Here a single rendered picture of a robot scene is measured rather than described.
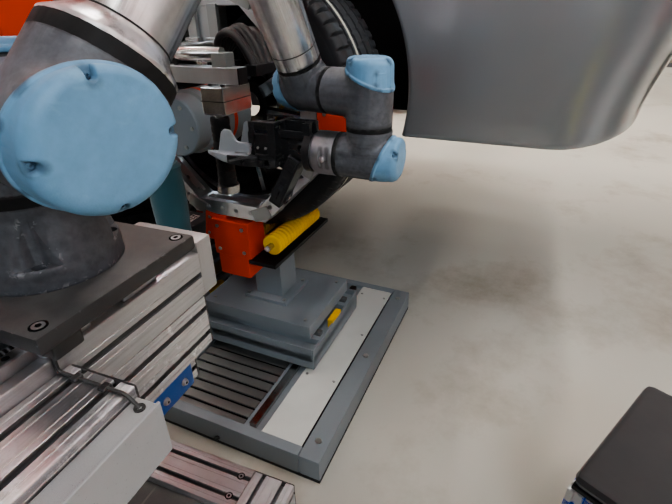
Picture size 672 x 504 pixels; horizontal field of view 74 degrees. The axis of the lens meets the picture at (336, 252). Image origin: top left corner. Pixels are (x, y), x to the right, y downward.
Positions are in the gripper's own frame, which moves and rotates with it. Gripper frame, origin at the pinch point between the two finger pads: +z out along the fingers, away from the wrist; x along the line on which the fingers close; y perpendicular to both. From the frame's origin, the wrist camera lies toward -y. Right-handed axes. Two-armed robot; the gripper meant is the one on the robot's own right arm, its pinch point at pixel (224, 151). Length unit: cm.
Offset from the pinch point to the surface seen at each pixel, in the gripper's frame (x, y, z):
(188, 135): -6.1, 0.5, 13.6
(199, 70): -1.5, 14.4, 4.4
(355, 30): -41.5, 19.6, -10.8
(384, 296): -71, -75, -12
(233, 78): -1.5, 13.3, -3.0
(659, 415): -15, -49, -88
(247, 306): -28, -60, 21
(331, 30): -29.5, 20.0, -9.9
